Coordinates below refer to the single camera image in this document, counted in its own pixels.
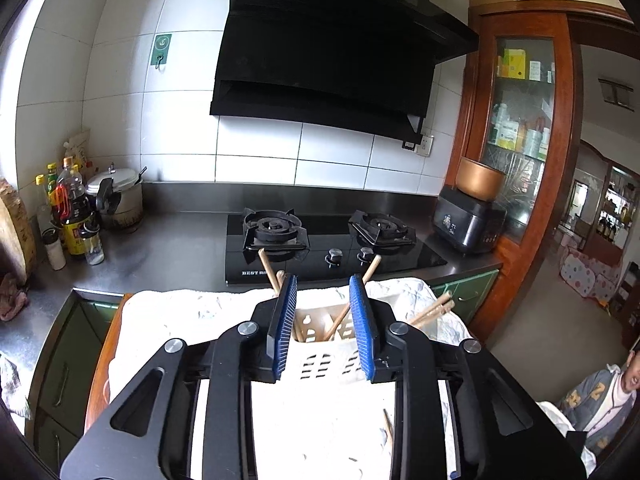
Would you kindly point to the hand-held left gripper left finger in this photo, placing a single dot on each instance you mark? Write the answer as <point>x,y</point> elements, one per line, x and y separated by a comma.
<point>284,330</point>

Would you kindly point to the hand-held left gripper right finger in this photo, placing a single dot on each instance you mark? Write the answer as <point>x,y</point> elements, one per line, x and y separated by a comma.
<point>364,330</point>

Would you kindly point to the white slotted chopstick holder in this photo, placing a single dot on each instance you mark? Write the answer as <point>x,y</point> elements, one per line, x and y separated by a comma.
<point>325,360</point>

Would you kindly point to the black glass gas stove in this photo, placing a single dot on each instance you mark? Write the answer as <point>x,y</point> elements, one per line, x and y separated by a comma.
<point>320,265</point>

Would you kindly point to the silver stove knob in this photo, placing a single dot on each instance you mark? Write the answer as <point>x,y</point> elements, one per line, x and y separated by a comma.
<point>365,255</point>
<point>333,256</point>

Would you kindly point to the white quilted cloth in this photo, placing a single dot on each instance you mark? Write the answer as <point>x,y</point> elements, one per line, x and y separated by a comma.
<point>200,315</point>

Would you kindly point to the single wooden chopstick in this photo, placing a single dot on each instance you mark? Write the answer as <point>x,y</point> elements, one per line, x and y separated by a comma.
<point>388,427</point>

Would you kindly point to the black stove burner grate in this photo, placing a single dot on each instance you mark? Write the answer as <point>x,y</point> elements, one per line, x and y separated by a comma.
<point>382,227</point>
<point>275,227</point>

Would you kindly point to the green lower cabinet door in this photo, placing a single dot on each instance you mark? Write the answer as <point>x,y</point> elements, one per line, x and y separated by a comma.
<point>470,292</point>
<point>65,375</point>

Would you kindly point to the black rice cooker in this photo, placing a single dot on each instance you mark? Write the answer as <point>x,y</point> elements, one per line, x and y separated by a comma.
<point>465,222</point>

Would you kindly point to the copper inner pot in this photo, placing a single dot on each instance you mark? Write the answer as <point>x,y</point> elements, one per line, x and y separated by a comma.
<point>480,180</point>

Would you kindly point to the glass spice shaker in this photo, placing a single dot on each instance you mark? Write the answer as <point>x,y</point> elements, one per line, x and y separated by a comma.
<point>93,247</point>

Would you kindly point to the silver pressure cooker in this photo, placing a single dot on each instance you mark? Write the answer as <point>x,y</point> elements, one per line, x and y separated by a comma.
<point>120,200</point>

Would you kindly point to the polka dot mat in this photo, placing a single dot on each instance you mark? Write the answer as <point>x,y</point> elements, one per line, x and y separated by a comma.
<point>590,275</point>

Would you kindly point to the white spice shaker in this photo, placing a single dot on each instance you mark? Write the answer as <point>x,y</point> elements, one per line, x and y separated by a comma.
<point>54,252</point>

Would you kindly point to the wooden glass door cabinet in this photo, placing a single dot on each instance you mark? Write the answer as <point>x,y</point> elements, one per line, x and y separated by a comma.
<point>565,160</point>

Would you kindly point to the yellow cap oil bottle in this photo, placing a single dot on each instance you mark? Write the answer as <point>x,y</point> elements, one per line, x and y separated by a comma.
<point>43,200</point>

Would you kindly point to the white grey cloth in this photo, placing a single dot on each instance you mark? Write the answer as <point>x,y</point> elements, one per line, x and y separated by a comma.
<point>15,385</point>

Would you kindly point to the pink rag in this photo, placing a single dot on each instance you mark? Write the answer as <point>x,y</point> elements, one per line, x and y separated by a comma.
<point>11,297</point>

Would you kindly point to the seasoning pouch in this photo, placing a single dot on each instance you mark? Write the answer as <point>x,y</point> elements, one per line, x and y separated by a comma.
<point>77,147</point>

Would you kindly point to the wooden display cabinet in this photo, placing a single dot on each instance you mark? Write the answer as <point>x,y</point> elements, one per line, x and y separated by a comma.
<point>617,215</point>

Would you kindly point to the round wooden chopping block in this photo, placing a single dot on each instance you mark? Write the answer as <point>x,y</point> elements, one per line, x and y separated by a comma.
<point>15,230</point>

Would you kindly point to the black range hood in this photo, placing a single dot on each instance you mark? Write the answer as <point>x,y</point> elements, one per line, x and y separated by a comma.
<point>325,45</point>

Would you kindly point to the yellow green box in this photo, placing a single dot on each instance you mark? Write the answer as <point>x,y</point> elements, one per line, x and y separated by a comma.
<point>515,64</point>

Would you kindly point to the white wall socket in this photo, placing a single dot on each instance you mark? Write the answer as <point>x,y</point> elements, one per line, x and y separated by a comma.
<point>426,145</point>

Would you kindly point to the green wall hook sticker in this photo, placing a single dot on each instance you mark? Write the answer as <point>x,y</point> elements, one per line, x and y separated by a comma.
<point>161,49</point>

